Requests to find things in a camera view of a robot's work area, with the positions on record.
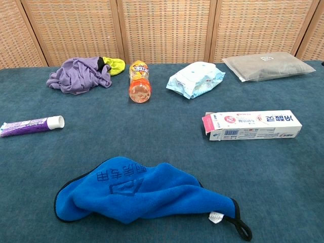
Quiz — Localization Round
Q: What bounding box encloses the orange drink plastic bottle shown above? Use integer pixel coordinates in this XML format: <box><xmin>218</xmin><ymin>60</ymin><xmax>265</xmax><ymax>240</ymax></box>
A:
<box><xmin>129</xmin><ymin>60</ymin><xmax>152</xmax><ymax>103</ymax></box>

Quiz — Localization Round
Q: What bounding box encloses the light blue wet wipes pack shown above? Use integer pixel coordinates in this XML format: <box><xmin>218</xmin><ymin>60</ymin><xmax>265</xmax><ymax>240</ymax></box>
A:
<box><xmin>166</xmin><ymin>62</ymin><xmax>226</xmax><ymax>100</ymax></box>

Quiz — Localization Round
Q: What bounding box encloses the blue microfibre towel black trim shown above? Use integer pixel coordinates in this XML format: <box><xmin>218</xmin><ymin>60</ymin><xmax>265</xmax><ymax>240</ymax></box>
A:
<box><xmin>54</xmin><ymin>156</ymin><xmax>253</xmax><ymax>241</ymax></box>

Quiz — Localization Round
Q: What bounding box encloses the woven wooden folding screen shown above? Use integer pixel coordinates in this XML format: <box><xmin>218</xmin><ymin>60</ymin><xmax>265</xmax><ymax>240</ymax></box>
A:
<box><xmin>0</xmin><ymin>0</ymin><xmax>324</xmax><ymax>69</ymax></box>

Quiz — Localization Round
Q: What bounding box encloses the crumpled purple cloth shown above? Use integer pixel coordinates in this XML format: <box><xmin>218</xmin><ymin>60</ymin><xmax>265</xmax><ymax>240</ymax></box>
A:
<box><xmin>46</xmin><ymin>57</ymin><xmax>112</xmax><ymax>95</ymax></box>

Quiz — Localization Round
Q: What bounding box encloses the yellow-green and black sock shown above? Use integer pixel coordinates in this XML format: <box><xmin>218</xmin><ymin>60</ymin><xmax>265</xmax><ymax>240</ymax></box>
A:
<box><xmin>97</xmin><ymin>56</ymin><xmax>126</xmax><ymax>76</ymax></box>

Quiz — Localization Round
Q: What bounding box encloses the white toothpaste carton box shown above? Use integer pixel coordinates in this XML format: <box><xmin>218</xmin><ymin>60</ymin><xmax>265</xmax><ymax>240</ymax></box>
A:
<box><xmin>201</xmin><ymin>109</ymin><xmax>303</xmax><ymax>141</ymax></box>

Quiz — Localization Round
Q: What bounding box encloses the purple toothpaste tube white cap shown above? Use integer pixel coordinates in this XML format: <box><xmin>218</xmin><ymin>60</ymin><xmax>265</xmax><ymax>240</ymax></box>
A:
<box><xmin>0</xmin><ymin>115</ymin><xmax>65</xmax><ymax>138</ymax></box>

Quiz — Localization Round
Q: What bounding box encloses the grey cloth in clear bag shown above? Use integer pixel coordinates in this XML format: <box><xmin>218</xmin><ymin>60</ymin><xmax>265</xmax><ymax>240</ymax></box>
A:
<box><xmin>222</xmin><ymin>52</ymin><xmax>316</xmax><ymax>83</ymax></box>

